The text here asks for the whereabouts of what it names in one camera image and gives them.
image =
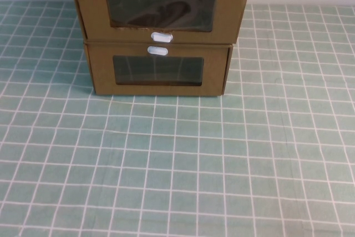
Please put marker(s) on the dark shoe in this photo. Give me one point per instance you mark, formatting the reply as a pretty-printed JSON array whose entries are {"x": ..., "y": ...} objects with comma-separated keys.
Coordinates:
[{"x": 166, "y": 12}]

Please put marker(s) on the green checked tablecloth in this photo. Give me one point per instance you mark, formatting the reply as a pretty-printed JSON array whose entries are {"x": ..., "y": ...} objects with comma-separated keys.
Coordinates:
[{"x": 138, "y": 165}]

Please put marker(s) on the cardboard shoe box with window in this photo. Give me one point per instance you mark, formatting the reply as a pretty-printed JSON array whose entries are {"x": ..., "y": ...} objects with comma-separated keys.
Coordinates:
[{"x": 102, "y": 76}]

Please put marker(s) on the cardboard drawer with window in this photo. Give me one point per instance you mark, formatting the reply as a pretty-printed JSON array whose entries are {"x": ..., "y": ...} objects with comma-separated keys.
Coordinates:
[{"x": 91, "y": 4}]

